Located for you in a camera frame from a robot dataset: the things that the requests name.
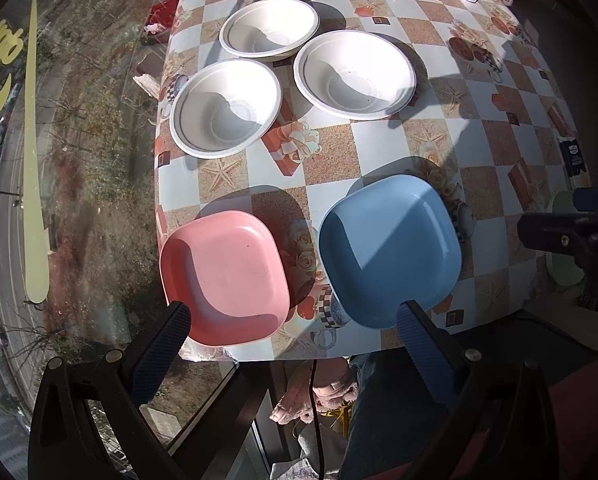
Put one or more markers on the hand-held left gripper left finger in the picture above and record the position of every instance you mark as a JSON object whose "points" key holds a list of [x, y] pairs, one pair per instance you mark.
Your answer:
{"points": [[161, 350]]}

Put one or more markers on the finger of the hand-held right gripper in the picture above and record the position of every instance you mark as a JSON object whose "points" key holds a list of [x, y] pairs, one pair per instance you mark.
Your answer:
{"points": [[554, 232], [596, 199]]}

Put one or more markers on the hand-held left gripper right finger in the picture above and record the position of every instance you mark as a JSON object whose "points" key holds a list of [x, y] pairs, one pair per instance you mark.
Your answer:
{"points": [[419, 342]]}

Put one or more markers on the green square plate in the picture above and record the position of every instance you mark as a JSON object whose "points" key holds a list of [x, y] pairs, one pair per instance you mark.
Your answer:
{"points": [[561, 272]]}

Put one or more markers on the pink square plate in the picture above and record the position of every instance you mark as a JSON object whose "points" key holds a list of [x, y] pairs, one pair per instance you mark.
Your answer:
{"points": [[224, 280]]}

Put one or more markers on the blue square plate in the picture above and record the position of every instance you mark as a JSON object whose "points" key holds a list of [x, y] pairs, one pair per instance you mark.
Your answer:
{"points": [[389, 245]]}

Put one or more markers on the white paper bowl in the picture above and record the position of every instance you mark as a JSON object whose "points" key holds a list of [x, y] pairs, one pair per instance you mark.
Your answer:
{"points": [[214, 115], [349, 80], [259, 35]]}

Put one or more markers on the dark blue packet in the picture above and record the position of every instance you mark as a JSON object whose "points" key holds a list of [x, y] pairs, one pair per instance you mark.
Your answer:
{"points": [[574, 157]]}

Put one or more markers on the person's leg in jeans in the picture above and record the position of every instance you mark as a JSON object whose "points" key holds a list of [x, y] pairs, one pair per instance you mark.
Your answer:
{"points": [[389, 425]]}

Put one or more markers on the pink fluffy slipper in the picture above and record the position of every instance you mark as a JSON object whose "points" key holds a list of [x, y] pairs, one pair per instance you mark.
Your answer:
{"points": [[299, 400]]}

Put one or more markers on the checkered patterned tablecloth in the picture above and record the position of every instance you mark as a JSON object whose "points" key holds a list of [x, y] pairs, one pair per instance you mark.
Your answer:
{"points": [[379, 145]]}

